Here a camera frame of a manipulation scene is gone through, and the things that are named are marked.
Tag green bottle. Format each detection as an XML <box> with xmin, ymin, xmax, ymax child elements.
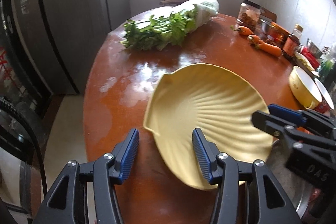
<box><xmin>318</xmin><ymin>55</ymin><xmax>335</xmax><ymax>83</ymax></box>

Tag black cable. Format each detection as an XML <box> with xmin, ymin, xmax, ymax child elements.
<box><xmin>0</xmin><ymin>96</ymin><xmax>48</xmax><ymax>198</ymax></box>

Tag large carrot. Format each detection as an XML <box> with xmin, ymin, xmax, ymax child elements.
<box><xmin>247</xmin><ymin>35</ymin><xmax>282</xmax><ymax>57</ymax></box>

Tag small carrot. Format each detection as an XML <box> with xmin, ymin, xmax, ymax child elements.
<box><xmin>230</xmin><ymin>26</ymin><xmax>253</xmax><ymax>36</ymax></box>

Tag steel bowl behind jars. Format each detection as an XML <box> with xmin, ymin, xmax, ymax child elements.
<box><xmin>260</xmin><ymin>18</ymin><xmax>272</xmax><ymax>35</ymax></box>

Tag far wooden chair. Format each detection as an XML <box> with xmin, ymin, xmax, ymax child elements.
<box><xmin>159</xmin><ymin>0</ymin><xmax>188</xmax><ymax>6</ymax></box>

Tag red packet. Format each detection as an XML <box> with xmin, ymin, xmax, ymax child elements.
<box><xmin>301</xmin><ymin>47</ymin><xmax>320</xmax><ymax>69</ymax></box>

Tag wooden chair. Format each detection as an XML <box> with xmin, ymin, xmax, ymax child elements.
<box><xmin>260</xmin><ymin>6</ymin><xmax>277</xmax><ymax>22</ymax></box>
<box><xmin>159</xmin><ymin>0</ymin><xmax>188</xmax><ymax>6</ymax></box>

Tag grey refrigerator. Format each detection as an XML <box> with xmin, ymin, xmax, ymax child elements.
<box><xmin>1</xmin><ymin>0</ymin><xmax>110</xmax><ymax>117</ymax></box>

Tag small steel bowl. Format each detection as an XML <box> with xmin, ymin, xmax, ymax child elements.
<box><xmin>306</xmin><ymin>39</ymin><xmax>323</xmax><ymax>59</ymax></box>

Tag celery bunch in bag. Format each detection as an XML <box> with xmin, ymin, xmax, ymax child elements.
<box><xmin>121</xmin><ymin>0</ymin><xmax>219</xmax><ymax>51</ymax></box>

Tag clear jar with pickles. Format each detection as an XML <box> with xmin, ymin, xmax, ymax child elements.
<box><xmin>236</xmin><ymin>0</ymin><xmax>261</xmax><ymax>32</ymax></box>

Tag yellow shell-shaped plate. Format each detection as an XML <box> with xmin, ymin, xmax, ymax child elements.
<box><xmin>143</xmin><ymin>63</ymin><xmax>273</xmax><ymax>190</ymax></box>

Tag yellow bowl with handle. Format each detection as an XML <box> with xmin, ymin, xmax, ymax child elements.
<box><xmin>289</xmin><ymin>66</ymin><xmax>322</xmax><ymax>109</ymax></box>

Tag white red-patterned bowl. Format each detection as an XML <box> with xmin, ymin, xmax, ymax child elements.
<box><xmin>314</xmin><ymin>79</ymin><xmax>335</xmax><ymax>114</ymax></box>

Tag brown sauce bottle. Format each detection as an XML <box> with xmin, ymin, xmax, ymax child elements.
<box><xmin>282</xmin><ymin>24</ymin><xmax>303</xmax><ymax>61</ymax></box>

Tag plate with food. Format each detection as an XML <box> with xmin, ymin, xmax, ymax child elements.
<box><xmin>294</xmin><ymin>52</ymin><xmax>316</xmax><ymax>74</ymax></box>

